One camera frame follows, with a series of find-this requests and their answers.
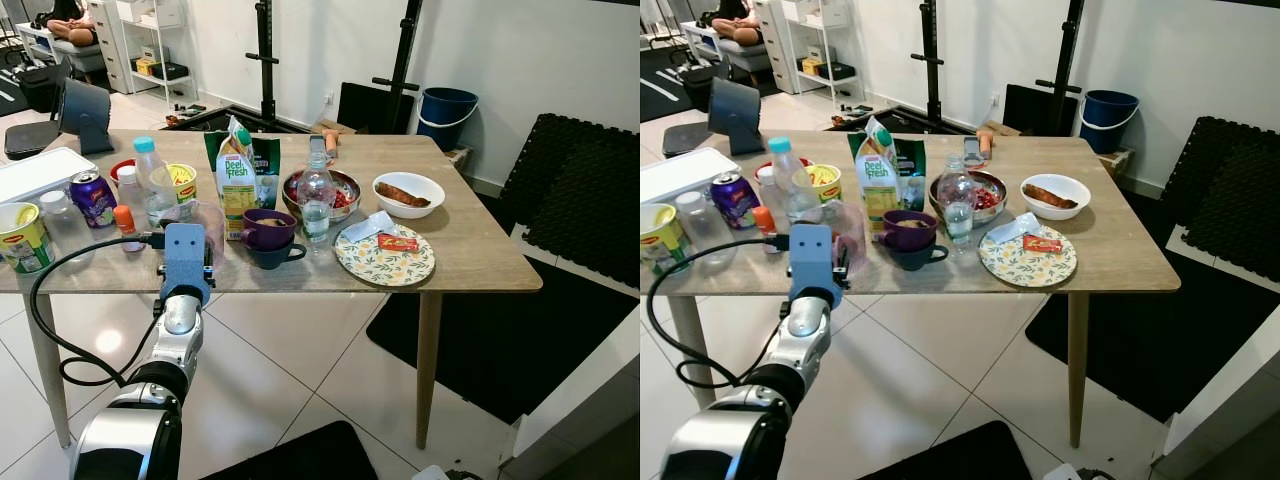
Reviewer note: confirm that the purple translucent measuring cup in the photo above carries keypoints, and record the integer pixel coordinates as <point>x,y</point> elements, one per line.
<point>852,228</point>
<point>214,225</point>

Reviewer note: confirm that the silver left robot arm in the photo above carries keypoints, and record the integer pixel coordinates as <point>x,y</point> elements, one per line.
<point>178,345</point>
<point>805,345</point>

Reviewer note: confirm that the dark blue cup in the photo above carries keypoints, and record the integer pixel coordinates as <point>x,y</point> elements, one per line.
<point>275,257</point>
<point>915,258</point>

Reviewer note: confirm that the purple mug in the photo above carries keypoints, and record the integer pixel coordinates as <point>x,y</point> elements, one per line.
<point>908,235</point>
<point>268,235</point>

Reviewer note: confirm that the green yellow juice carton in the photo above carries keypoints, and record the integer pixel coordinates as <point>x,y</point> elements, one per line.
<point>878,190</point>
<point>237,190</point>

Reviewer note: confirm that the yellow cup noodles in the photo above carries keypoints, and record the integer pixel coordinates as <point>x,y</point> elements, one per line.
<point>22,245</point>
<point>182,185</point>
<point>660,245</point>
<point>825,183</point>

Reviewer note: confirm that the orange-capped small bottle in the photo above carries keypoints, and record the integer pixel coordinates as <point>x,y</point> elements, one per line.
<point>125,225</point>
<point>764,225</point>

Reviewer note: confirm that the blue-capped clear plastic bottle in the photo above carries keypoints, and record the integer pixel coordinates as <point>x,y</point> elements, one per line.
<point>152,185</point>
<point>788,180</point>

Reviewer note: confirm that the white-capped small clear bottle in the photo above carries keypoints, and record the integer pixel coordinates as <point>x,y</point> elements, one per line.
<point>765,190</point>
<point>126,190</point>

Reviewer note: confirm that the dark green snack packet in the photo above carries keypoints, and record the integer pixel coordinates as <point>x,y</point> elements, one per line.
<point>268,165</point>
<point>912,165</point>

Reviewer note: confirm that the red bowl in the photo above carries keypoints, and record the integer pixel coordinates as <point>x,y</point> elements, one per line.
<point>120,167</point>
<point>762,172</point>

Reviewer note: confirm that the small clear water bottle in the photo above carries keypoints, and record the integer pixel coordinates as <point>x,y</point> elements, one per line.
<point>957,200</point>
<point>316,200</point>

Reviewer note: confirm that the purple soda can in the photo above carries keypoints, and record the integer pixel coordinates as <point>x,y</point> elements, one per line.
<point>733,200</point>
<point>93,200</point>

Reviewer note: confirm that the metal bowl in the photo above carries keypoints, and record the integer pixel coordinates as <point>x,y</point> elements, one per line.
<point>990,200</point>
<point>345,200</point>

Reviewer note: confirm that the clear glass jar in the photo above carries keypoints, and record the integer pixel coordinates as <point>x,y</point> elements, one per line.
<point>60,225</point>
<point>697,225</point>

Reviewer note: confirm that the white plastic packet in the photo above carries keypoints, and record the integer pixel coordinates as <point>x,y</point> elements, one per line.
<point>365,228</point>
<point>1010,230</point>

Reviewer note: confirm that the small dark grey device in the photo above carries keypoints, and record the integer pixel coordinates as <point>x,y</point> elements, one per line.
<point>317,147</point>
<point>972,150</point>

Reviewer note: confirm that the floral round plate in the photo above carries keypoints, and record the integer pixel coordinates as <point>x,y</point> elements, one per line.
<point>1030,270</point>
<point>385,268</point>

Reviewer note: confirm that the white flat plastic box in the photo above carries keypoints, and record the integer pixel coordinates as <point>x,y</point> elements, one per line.
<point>680,175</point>
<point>40,172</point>

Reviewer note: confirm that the red snack packet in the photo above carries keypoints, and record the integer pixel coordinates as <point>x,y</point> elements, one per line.
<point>1042,243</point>
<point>397,242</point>

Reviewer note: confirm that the dark grey monitor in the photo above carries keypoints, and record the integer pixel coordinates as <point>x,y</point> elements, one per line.
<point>85,110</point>
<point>735,110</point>

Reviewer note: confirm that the brown grilled sausage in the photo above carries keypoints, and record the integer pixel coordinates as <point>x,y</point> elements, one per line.
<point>402,195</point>
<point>1050,196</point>

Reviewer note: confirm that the black floor mat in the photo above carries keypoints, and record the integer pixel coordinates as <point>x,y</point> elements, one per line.
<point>300,458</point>
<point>520,340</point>
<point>950,458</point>
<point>1150,340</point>

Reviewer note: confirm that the black rack upright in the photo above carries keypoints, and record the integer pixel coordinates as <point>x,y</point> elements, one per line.
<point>405,50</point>
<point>1070,40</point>
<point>932,60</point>
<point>265,60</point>

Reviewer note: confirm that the white ceramic bowl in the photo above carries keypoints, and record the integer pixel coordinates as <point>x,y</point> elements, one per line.
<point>425,208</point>
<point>1072,208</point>

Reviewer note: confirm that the black flat panel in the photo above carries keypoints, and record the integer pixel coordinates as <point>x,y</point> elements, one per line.
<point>365,108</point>
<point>1030,110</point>

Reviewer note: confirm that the white shelving unit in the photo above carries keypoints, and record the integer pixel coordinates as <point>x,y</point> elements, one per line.
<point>775,50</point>
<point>112,50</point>

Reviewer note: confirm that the light wooden dining table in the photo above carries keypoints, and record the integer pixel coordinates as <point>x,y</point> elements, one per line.
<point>1120,250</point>
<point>470,250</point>

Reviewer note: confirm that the sitting person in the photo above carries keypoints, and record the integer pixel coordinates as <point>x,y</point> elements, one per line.
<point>72,28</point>
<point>738,28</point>

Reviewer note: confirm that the black foam mat stack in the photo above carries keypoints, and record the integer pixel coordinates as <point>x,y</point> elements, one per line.
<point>1230,200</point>
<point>590,200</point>

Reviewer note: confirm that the blue bucket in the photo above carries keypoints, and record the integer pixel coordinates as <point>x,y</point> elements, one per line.
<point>447,125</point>
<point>1108,128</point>

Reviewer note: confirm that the white cabinet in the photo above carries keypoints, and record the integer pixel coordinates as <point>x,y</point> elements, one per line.
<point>580,410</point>
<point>1230,400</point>

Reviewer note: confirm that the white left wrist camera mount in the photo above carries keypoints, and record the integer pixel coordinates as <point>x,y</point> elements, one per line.
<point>812,255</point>
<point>185,255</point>

